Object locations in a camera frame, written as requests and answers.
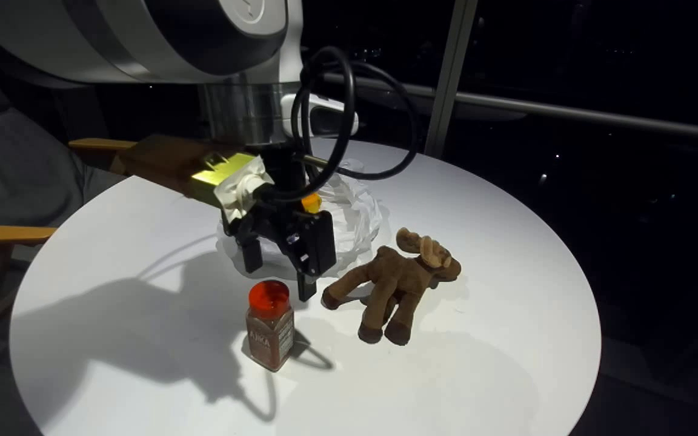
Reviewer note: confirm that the grey wooden armchair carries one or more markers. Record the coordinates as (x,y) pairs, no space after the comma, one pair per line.
(10,161)

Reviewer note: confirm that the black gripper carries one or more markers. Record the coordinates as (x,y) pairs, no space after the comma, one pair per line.
(292,183)

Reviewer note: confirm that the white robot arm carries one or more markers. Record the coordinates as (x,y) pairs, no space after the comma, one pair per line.
(123,38)

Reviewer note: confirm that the grey window post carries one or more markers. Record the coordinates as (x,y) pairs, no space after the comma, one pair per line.
(450,74)

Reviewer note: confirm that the red lid spice jar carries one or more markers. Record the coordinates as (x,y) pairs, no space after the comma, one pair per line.
(269,328)

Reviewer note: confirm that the white plastic bag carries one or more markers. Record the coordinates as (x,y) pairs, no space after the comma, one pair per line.
(358,218)

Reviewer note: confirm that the grey horizontal railing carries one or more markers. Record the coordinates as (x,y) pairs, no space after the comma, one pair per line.
(567,110)

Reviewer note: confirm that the brown moose plush toy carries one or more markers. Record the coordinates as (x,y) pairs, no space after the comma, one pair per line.
(393,281)

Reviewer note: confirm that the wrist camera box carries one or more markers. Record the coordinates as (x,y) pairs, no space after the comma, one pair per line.
(229,173)

